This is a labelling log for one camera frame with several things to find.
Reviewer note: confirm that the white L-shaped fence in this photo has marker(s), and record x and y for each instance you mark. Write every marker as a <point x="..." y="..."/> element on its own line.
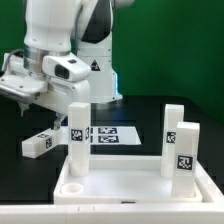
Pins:
<point x="210" y="211"/>

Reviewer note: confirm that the white square desk top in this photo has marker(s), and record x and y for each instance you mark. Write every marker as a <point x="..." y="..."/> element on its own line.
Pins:
<point x="117" y="179"/>

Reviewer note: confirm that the white flat base tag plate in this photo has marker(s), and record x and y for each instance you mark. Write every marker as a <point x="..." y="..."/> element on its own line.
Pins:
<point x="114" y="135"/>

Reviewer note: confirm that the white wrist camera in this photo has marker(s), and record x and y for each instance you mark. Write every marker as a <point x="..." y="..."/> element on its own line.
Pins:
<point x="68" y="68"/>

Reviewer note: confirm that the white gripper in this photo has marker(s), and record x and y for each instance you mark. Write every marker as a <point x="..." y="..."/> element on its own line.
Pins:
<point x="55" y="94"/>

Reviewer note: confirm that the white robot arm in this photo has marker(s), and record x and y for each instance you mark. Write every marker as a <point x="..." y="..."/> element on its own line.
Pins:
<point x="60" y="27"/>

